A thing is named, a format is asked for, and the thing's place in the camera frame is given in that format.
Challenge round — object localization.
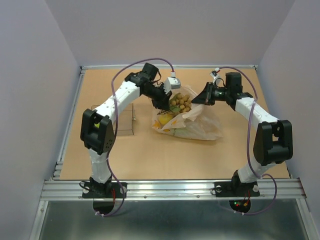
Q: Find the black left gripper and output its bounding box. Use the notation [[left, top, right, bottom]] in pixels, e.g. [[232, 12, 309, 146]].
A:
[[142, 82, 172, 111]]

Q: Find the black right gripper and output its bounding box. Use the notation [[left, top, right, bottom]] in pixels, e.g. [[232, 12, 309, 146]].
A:
[[191, 81, 231, 106]]

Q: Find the brown fake longan bunch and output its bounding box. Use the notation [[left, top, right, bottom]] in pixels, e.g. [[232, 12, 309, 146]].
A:
[[158, 93, 192, 116]]

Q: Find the white banana print plastic bag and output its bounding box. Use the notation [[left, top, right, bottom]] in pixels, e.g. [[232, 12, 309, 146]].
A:
[[151, 85, 223, 141]]

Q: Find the yellow fake apple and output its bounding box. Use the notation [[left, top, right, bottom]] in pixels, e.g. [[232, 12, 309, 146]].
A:
[[158, 114, 174, 126]]

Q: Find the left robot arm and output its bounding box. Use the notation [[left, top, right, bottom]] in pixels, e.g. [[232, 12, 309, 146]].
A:
[[80, 62, 181, 197]]

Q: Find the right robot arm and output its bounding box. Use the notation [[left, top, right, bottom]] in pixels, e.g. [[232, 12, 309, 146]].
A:
[[191, 67, 293, 197]]

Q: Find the clear plastic box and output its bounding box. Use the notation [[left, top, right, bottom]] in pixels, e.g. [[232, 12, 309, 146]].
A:
[[91, 103, 137, 137]]

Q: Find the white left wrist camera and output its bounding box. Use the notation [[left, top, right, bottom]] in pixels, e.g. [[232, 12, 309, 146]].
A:
[[163, 71, 181, 93]]

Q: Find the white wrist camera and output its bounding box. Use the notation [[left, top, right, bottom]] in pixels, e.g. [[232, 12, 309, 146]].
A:
[[210, 67, 224, 86], [163, 71, 181, 93]]

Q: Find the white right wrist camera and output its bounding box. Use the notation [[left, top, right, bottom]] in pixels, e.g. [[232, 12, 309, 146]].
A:
[[210, 67, 224, 86]]

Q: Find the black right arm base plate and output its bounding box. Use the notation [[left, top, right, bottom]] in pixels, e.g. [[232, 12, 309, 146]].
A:
[[214, 181, 260, 198]]

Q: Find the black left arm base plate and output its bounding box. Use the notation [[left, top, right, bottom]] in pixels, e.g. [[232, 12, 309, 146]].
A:
[[79, 181, 128, 199]]

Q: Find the aluminium front frame rail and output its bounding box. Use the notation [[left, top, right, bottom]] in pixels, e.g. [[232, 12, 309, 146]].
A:
[[40, 178, 306, 201]]

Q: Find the aluminium table edge rail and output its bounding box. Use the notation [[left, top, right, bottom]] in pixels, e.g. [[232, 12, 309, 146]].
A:
[[50, 66, 86, 181]]

